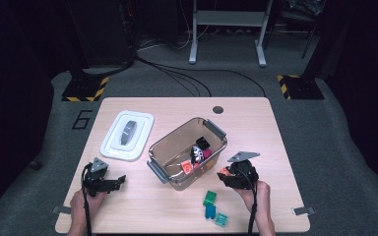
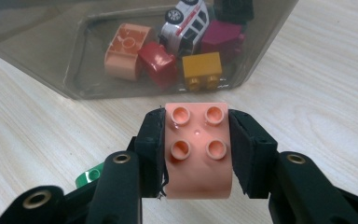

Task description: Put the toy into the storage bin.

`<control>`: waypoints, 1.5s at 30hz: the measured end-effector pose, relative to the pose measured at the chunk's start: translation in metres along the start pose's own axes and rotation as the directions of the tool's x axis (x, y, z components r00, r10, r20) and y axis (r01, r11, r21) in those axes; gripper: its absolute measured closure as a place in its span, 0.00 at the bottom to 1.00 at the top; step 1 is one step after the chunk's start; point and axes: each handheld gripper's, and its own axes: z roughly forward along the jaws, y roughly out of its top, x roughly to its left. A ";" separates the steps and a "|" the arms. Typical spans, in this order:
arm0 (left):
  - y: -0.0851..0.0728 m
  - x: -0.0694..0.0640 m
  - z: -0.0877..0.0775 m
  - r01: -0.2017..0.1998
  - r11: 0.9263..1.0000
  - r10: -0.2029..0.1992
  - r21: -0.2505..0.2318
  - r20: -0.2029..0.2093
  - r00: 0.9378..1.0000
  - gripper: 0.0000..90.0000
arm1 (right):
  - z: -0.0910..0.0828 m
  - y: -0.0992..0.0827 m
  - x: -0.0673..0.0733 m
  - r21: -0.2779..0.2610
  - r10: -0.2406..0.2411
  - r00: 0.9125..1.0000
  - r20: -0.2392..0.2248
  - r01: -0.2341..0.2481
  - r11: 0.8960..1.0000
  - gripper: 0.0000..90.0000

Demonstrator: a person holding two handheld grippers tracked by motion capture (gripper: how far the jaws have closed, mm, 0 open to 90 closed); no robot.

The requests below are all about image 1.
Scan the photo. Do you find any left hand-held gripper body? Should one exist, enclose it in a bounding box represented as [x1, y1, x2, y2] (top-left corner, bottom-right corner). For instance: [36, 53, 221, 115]
[82, 156, 115, 198]

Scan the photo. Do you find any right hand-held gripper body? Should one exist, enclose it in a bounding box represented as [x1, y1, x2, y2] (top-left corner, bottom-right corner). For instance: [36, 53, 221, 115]
[226, 150, 261, 191]

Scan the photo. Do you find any green building block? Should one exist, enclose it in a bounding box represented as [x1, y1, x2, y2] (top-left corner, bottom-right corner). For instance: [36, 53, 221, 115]
[203, 190, 218, 207]

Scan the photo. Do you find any white lid with grey handle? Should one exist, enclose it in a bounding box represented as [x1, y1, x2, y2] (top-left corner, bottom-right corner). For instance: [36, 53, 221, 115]
[99, 110, 155, 162]

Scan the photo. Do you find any blue building block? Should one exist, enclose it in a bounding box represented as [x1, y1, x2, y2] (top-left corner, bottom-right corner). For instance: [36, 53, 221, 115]
[205, 205, 217, 220]

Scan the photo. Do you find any white toy car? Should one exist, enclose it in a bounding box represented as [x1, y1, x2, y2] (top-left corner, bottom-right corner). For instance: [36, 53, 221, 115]
[190, 146, 205, 164]

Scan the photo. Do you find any black building block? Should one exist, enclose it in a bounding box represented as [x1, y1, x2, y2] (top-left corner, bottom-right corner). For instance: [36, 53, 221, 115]
[195, 136, 211, 150]

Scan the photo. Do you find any teal square building block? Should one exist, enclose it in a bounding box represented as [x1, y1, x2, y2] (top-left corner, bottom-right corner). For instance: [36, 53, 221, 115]
[214, 212, 228, 228]

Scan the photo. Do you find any orange building block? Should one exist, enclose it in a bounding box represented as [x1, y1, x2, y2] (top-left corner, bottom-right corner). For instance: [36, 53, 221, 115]
[180, 159, 195, 175]

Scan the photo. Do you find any brown translucent storage box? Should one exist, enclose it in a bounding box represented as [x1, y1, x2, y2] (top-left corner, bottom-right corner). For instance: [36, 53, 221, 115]
[146, 116, 228, 192]

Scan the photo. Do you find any person's left hand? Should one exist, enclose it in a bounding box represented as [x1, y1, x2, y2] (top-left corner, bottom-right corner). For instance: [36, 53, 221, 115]
[69, 189, 108, 224]

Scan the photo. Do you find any person's right hand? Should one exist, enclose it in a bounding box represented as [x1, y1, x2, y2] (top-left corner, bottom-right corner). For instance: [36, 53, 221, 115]
[234, 180, 272, 218]

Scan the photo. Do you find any white metal stand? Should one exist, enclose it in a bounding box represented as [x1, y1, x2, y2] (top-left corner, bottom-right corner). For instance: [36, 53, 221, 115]
[188, 0, 274, 68]

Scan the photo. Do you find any dark cabinet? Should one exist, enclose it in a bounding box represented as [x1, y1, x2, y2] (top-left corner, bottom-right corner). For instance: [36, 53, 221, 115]
[73, 0, 136, 67]

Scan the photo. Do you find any dark cluttered metal stand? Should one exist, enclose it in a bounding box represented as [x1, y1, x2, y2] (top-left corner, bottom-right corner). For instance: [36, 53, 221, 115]
[274, 0, 328, 60]

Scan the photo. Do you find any left hand-held gripper cable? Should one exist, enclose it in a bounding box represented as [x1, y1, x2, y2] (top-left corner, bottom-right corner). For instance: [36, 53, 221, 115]
[81, 162, 94, 236]

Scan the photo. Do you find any hand-held gripper cable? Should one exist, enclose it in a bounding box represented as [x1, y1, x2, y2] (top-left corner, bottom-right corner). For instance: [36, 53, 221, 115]
[240, 166, 259, 236]
[81, 162, 94, 236]

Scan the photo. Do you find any right hand-held gripper cable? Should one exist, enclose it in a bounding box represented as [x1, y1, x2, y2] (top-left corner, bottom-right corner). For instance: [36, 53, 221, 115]
[240, 166, 259, 236]

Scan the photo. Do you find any long black floor cable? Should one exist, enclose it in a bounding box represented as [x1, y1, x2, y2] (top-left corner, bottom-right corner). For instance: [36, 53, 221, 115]
[136, 55, 267, 98]

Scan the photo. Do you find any yellow-black striped base plate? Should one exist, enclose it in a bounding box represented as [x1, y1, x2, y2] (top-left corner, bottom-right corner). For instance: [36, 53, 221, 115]
[61, 76, 110, 102]
[277, 74, 325, 100]

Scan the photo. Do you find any thick black floor hose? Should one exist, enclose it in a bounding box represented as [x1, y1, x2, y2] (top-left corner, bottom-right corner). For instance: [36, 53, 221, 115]
[82, 48, 138, 79]

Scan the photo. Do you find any black stand post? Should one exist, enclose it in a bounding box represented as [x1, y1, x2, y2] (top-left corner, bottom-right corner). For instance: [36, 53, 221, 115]
[303, 0, 344, 80]
[62, 0, 88, 80]

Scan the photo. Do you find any white cable bundle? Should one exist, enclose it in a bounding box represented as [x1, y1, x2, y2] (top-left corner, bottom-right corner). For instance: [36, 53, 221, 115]
[137, 29, 192, 52]

